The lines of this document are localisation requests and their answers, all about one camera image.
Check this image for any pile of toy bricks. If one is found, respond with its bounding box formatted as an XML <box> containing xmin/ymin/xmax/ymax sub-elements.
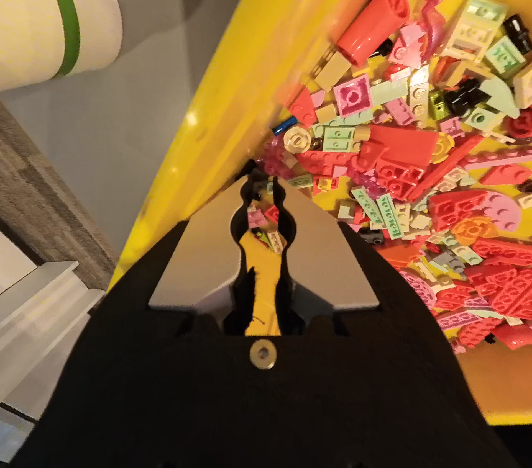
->
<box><xmin>254</xmin><ymin>0</ymin><xmax>532</xmax><ymax>354</ymax></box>

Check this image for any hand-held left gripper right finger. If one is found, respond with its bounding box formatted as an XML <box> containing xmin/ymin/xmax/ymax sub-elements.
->
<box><xmin>272</xmin><ymin>177</ymin><xmax>380</xmax><ymax>327</ymax></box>

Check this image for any white paper cup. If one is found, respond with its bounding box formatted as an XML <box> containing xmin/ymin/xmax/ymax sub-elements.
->
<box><xmin>0</xmin><ymin>0</ymin><xmax>124</xmax><ymax>91</ymax></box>

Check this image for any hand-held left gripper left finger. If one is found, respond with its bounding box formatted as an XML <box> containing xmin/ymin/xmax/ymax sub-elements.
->
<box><xmin>147</xmin><ymin>174</ymin><xmax>256</xmax><ymax>325</ymax></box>

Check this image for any white cabinet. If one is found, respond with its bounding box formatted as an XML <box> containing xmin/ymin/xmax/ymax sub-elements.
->
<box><xmin>0</xmin><ymin>233</ymin><xmax>106</xmax><ymax>464</ymax></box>

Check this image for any yellow plastic bin with bricks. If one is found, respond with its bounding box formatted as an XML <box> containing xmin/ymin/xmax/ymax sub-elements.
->
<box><xmin>109</xmin><ymin>0</ymin><xmax>532</xmax><ymax>426</ymax></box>

